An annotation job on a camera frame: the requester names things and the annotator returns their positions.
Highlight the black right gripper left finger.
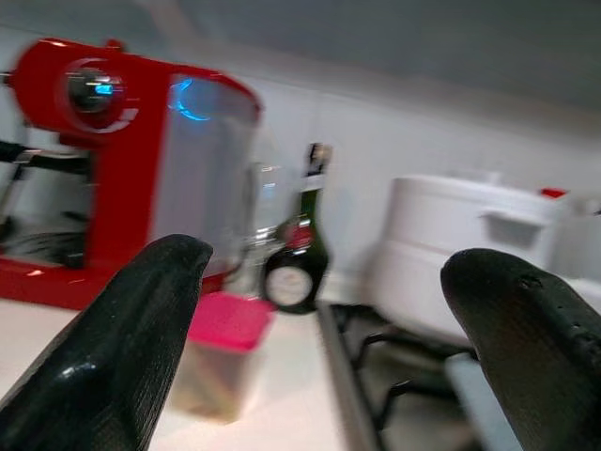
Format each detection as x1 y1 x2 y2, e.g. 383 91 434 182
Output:
0 233 215 451

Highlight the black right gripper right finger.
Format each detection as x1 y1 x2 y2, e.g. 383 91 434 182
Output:
439 248 601 451

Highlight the clear container with pink lid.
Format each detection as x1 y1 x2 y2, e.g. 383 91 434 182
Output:
168 289 277 425

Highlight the steel gas hob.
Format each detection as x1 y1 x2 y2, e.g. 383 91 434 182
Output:
316 303 520 451

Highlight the red coffee machine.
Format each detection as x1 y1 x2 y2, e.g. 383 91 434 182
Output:
0 37 264 312

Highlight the dark green bottle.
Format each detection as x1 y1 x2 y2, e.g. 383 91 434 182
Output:
261 143 335 316

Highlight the clear wine glass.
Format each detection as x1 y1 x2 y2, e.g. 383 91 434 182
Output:
243 162 301 283

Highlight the white pot with handle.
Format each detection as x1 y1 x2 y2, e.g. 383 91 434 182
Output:
365 171 572 351

